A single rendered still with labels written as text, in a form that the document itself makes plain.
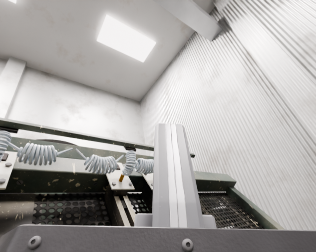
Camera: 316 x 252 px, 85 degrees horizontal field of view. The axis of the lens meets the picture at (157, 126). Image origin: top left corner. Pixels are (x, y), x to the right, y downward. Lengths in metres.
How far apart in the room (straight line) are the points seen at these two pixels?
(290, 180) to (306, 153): 0.36
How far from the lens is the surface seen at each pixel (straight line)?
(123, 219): 0.68
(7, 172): 0.71
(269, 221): 1.39
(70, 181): 0.78
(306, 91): 2.61
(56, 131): 0.66
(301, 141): 2.64
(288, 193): 2.66
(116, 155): 1.39
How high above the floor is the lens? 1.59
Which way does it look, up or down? 32 degrees up
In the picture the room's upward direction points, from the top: 11 degrees counter-clockwise
